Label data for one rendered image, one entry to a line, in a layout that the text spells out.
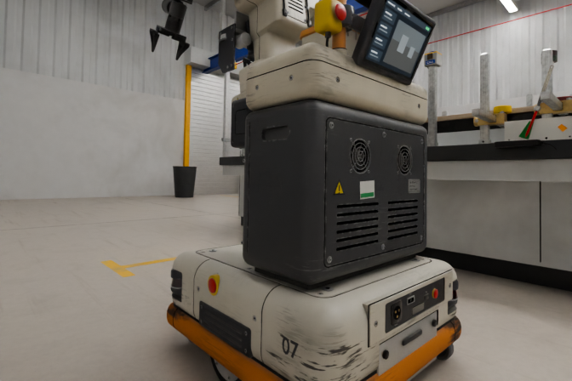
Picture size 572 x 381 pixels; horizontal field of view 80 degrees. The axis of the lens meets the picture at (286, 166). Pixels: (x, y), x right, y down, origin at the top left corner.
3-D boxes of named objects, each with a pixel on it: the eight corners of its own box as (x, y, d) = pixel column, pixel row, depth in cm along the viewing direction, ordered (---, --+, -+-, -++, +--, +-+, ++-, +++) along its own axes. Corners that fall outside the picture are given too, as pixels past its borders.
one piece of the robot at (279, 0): (346, 144, 119) (329, -16, 127) (262, 133, 93) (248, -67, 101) (294, 156, 138) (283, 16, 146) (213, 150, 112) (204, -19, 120)
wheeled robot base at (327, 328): (465, 344, 100) (466, 259, 101) (325, 466, 57) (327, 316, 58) (302, 287, 150) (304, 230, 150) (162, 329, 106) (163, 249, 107)
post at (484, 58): (487, 148, 166) (488, 51, 167) (479, 148, 168) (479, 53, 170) (489, 148, 168) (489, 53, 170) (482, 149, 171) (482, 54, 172)
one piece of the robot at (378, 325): (454, 299, 94) (454, 269, 95) (371, 349, 66) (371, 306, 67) (445, 297, 96) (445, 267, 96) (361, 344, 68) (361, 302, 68)
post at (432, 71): (434, 146, 184) (435, 64, 185) (426, 146, 188) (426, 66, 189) (437, 146, 187) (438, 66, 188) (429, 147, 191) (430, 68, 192)
